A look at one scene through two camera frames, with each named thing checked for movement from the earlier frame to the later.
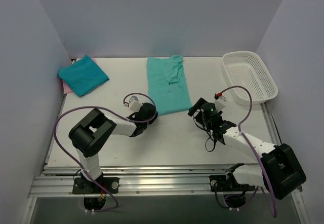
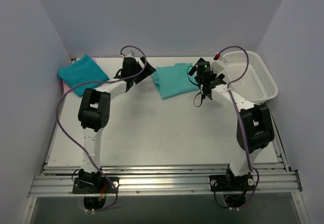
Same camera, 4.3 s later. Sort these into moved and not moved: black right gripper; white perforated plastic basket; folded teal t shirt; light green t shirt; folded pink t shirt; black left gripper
Moved: black right gripper; black left gripper; light green t shirt
Not moved: white perforated plastic basket; folded teal t shirt; folded pink t shirt
